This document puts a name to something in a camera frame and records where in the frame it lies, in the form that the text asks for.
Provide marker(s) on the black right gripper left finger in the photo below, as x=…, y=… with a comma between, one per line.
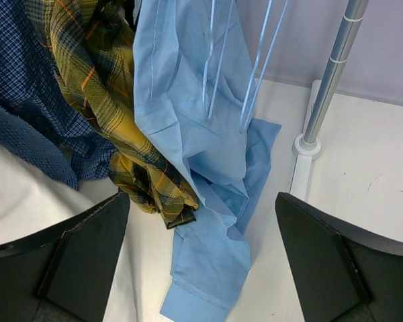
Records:
x=64, y=272

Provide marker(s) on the yellow plaid shirt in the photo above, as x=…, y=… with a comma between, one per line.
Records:
x=89, y=45

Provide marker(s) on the blue checked shirt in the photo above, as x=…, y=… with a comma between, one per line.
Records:
x=36, y=123

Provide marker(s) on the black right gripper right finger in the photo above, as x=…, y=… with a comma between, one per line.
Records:
x=342, y=272

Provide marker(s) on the white shirt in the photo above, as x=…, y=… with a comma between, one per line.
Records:
x=31, y=201

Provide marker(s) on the clothes rack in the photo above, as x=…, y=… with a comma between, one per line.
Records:
x=307, y=147

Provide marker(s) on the light blue shirt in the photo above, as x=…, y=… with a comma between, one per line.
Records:
x=192, y=80

